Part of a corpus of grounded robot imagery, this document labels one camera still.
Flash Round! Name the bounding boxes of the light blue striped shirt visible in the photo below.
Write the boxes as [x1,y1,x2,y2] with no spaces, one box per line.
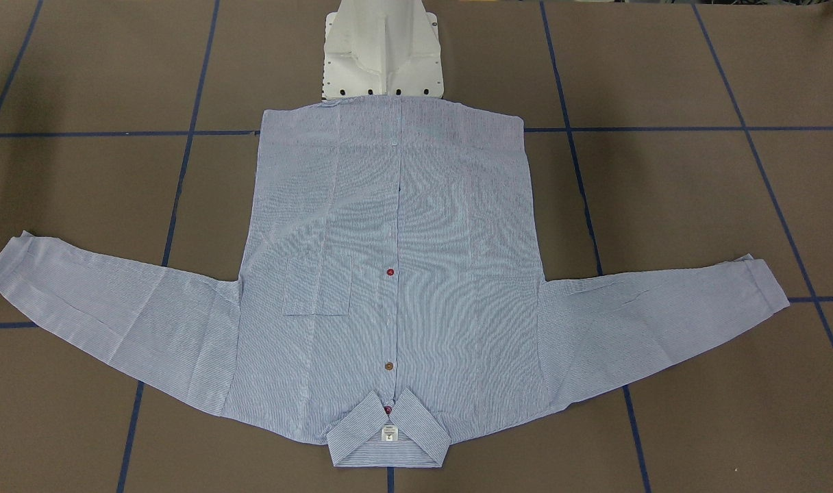
[0,96,789,468]

